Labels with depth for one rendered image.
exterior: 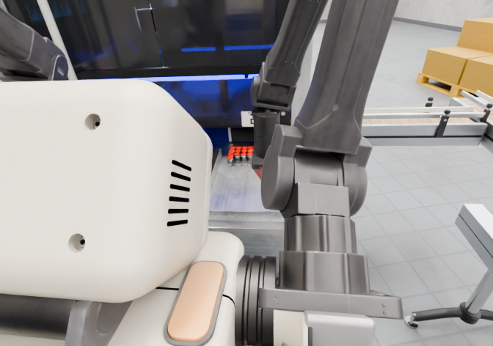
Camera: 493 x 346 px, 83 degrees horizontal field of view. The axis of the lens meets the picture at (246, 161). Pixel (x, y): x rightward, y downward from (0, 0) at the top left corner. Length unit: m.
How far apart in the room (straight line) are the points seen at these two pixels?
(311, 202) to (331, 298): 0.08
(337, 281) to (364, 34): 0.22
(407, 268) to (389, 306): 1.68
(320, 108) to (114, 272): 0.22
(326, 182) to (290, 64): 0.27
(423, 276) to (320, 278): 1.70
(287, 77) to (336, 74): 0.26
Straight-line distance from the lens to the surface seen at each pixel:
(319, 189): 0.29
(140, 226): 0.18
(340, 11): 0.30
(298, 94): 0.99
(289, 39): 0.49
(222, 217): 0.79
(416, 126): 1.27
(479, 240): 1.53
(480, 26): 5.12
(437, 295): 1.91
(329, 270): 0.27
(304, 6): 0.47
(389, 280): 1.86
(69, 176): 0.20
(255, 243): 1.43
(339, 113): 0.29
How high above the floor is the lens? 1.44
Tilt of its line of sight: 33 degrees down
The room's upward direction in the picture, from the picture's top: 4 degrees counter-clockwise
